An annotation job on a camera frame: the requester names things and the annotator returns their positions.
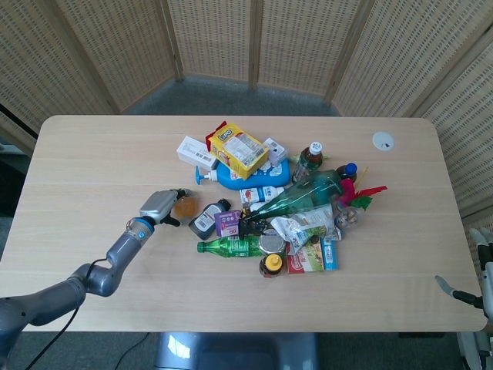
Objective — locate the blue pump lotion bottle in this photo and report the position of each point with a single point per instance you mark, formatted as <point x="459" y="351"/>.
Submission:
<point x="269" y="177"/>

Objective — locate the dark furniture beside table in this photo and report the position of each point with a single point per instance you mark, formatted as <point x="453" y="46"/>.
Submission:
<point x="11" y="181"/>

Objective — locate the blue white snack packet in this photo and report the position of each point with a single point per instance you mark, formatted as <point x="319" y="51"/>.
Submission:
<point x="330" y="254"/>

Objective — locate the silver lid tin can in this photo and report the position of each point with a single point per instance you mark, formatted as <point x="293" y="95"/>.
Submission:
<point x="271" y="243"/>

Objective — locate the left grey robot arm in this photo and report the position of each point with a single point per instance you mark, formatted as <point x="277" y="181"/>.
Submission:
<point x="96" y="275"/>

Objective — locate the black ink bottle white label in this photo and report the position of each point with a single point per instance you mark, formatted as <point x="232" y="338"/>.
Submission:
<point x="206" y="220"/>

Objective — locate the yellow biscuit pack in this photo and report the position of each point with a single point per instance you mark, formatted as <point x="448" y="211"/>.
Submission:
<point x="238" y="153"/>

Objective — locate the dark green glossy bag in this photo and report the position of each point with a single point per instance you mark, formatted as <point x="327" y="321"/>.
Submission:
<point x="304" y="196"/>

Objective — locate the brown tea bottle white cap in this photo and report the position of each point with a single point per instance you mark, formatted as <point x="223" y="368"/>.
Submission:
<point x="310" y="158"/>

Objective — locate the red green snack packet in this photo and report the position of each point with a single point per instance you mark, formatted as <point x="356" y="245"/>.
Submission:
<point x="306" y="260"/>

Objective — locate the crumpled silver snack bag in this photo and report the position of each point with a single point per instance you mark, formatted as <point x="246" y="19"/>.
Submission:
<point x="304" y="225"/>

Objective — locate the small white milk bottle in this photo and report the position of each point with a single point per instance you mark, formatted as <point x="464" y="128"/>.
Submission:
<point x="262" y="194"/>

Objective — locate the brown bottle yellow cap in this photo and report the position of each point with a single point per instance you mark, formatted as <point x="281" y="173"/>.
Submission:
<point x="271" y="266"/>

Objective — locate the black clip toy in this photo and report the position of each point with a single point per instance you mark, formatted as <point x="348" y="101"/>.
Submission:
<point x="250" y="228"/>

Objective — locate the white barcode box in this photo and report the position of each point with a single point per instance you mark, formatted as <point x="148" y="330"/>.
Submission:
<point x="194" y="151"/>

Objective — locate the small white carton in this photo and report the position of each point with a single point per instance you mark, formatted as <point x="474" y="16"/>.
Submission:
<point x="276" y="150"/>

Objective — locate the small purple box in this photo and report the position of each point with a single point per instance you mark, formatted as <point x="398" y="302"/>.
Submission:
<point x="228" y="223"/>

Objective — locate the clear jar of nuts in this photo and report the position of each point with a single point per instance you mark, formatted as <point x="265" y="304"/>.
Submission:
<point x="348" y="219"/>

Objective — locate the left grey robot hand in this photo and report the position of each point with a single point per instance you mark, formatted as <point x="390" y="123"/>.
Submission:
<point x="156" y="204"/>

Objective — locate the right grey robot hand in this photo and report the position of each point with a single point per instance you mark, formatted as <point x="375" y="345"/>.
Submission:
<point x="483" y="285"/>

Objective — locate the woven wooden folding screen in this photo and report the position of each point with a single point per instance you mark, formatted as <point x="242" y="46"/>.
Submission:
<point x="115" y="46"/>

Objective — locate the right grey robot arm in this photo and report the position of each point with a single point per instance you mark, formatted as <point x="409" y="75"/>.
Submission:
<point x="475" y="348"/>

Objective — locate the red green feather shuttlecock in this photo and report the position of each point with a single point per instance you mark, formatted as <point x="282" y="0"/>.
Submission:
<point x="360" y="200"/>

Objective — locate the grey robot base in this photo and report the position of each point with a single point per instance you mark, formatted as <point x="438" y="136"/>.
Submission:
<point x="235" y="352"/>

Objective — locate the translucent amber plastic container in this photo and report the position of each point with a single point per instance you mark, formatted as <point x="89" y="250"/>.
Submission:
<point x="185" y="208"/>

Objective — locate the green soda bottle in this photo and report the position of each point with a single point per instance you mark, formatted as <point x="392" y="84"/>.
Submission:
<point x="231" y="246"/>

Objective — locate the dark bottle blue cap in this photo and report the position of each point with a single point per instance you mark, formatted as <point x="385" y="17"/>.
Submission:
<point x="348" y="171"/>

